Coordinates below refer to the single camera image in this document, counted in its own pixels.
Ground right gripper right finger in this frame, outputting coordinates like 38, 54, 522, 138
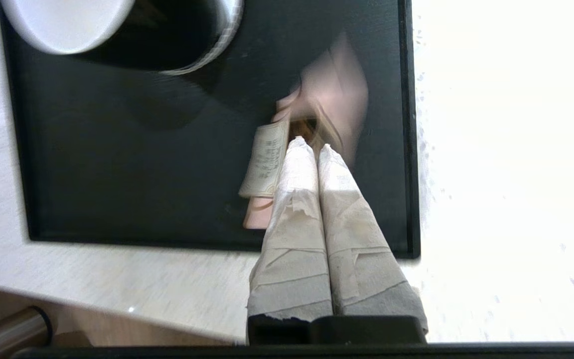
317, 144, 430, 345

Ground pink tea bag packet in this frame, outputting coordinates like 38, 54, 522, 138
239, 32, 370, 230

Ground brushed metal tube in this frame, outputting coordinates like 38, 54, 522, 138
0, 306, 53, 357

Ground black cup white inside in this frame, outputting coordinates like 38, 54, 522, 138
0, 0, 220, 71

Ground black rectangular serving tray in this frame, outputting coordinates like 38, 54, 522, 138
0, 0, 421, 260

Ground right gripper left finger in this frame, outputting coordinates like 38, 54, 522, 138
246, 136, 335, 345

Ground white saucer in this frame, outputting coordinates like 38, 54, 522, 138
157, 0, 245, 77

